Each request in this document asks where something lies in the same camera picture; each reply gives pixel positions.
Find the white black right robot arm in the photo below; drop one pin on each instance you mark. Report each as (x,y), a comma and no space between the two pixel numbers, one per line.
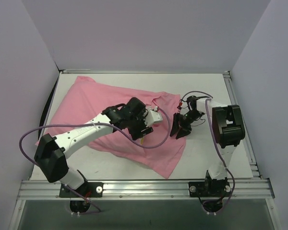
(227,131)

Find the pink fabric pillowcase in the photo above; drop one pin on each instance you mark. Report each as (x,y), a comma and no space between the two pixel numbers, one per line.
(114,156)

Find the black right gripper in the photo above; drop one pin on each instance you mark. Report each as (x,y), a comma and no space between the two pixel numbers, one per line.
(184,121)

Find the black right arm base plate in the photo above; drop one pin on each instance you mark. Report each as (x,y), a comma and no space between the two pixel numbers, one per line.
(204,190)

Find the aluminium right side rail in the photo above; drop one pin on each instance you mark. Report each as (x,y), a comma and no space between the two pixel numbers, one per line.
(246,140)

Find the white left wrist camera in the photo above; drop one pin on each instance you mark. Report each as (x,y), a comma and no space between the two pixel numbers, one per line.
(152,116)

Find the aluminium front frame rail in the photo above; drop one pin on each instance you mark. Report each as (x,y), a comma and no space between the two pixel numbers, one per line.
(143,190)

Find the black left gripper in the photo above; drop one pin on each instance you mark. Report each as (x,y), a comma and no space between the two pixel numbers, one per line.
(139,129)

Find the white pillow yellow edge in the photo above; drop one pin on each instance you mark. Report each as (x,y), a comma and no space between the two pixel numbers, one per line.
(142,141)

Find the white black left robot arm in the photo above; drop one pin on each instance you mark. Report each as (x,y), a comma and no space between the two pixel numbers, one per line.
(53,151)

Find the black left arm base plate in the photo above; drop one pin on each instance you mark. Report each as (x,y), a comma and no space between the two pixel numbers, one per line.
(88,190)

